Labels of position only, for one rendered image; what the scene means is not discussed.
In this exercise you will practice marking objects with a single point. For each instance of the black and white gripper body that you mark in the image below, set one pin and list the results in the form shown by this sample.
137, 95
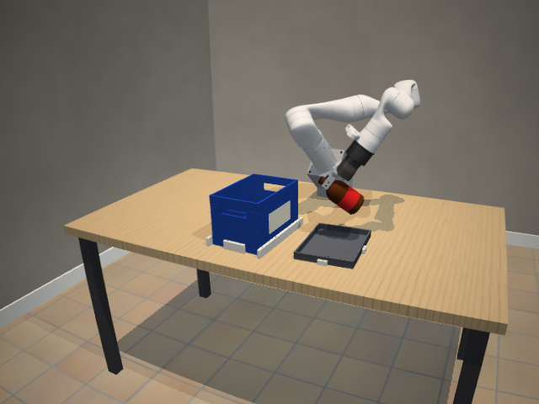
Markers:
359, 152

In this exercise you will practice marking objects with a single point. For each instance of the brown bottle with red label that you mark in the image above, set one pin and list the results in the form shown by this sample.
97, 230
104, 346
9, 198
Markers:
344, 196

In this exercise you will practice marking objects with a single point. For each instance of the blue plastic crate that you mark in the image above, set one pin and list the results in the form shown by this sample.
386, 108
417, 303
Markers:
268, 212

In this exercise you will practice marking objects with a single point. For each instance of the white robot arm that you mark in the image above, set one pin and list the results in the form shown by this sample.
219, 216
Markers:
360, 107

